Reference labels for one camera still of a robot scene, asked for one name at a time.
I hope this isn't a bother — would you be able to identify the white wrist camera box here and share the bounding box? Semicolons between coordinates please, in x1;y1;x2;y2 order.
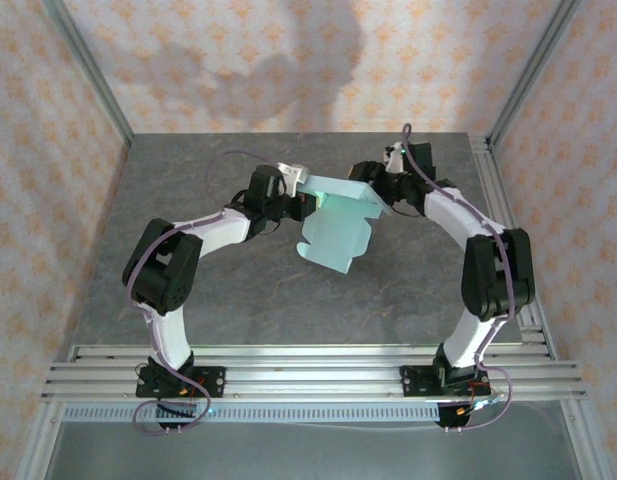
276;160;309;197
384;144;408;175

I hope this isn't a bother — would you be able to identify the grey slotted cable duct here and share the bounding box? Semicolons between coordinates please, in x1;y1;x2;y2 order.
61;403;442;424

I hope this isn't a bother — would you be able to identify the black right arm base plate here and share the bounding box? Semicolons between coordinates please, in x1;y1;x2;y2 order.
398;364;489;400

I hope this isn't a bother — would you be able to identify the aluminium side rail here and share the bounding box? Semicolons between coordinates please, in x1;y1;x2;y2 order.
469;133;557;361

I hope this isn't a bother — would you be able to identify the black cable bracket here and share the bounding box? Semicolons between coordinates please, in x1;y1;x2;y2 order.
155;401;200;434
434;399;484;434

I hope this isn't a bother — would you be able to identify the aluminium frame leg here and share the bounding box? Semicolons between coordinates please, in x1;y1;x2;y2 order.
557;399;612;480
15;399;65;480

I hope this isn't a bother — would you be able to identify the grey metal panel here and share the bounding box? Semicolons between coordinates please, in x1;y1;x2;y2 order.
42;419;589;480

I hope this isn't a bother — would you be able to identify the wide aluminium base rail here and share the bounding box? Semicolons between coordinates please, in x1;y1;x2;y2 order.
40;362;587;402

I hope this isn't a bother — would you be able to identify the light green paper box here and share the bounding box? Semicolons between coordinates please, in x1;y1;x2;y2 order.
293;172;396;275

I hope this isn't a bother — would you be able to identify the narrow aluminium table edge rail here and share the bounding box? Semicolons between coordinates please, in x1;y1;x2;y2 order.
69;344;558;362

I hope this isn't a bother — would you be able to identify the aluminium frame post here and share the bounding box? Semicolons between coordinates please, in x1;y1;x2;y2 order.
41;0;135;147
486;0;584;146

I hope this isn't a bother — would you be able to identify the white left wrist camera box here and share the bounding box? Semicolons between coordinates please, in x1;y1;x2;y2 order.
276;160;309;197

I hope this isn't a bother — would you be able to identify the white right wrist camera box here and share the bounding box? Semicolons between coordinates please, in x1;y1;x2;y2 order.
384;144;408;175

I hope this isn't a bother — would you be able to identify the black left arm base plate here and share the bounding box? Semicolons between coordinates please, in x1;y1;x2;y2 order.
135;366;227;400

